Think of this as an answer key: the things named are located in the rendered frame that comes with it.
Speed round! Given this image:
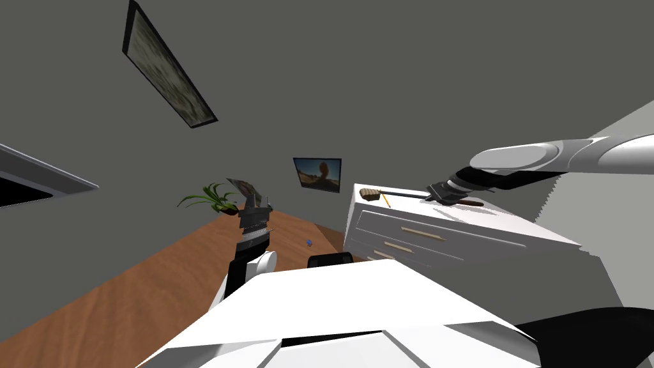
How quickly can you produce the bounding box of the grey framed dark window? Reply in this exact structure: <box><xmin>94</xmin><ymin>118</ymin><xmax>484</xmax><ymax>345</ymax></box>
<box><xmin>0</xmin><ymin>142</ymin><xmax>100</xmax><ymax>209</ymax></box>

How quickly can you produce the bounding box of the large black framed picture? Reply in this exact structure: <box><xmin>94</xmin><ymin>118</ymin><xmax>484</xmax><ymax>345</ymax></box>
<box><xmin>121</xmin><ymin>0</ymin><xmax>220</xmax><ymax>129</ymax></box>

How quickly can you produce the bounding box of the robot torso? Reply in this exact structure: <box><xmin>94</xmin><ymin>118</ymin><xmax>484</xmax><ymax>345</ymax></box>
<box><xmin>135</xmin><ymin>252</ymin><xmax>542</xmax><ymax>368</ymax></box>

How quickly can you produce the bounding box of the brown brush with dark handle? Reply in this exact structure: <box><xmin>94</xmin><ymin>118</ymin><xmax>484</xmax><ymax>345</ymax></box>
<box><xmin>359</xmin><ymin>188</ymin><xmax>485</xmax><ymax>208</ymax></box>

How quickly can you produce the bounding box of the small dark framed sunset picture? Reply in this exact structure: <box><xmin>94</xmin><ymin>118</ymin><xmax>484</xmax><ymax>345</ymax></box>
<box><xmin>292</xmin><ymin>157</ymin><xmax>343</xmax><ymax>195</ymax></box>

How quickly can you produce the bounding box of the green potted plant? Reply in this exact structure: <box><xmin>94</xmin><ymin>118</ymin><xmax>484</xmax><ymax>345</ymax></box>
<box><xmin>176</xmin><ymin>182</ymin><xmax>241</xmax><ymax>216</ymax></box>

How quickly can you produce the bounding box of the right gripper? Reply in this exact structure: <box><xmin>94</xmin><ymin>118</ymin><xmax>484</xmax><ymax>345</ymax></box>
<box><xmin>426</xmin><ymin>182</ymin><xmax>464</xmax><ymax>207</ymax></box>

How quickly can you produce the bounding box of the small tilted photo frame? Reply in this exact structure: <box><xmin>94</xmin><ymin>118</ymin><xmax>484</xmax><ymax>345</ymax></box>
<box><xmin>225</xmin><ymin>177</ymin><xmax>264</xmax><ymax>206</ymax></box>

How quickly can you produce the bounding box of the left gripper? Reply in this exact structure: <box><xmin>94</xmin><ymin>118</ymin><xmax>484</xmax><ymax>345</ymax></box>
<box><xmin>237</xmin><ymin>195</ymin><xmax>274</xmax><ymax>231</ymax></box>

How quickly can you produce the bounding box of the white dresser with drawers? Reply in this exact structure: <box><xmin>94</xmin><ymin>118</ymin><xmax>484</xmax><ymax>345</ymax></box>
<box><xmin>343</xmin><ymin>183</ymin><xmax>583</xmax><ymax>270</ymax></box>

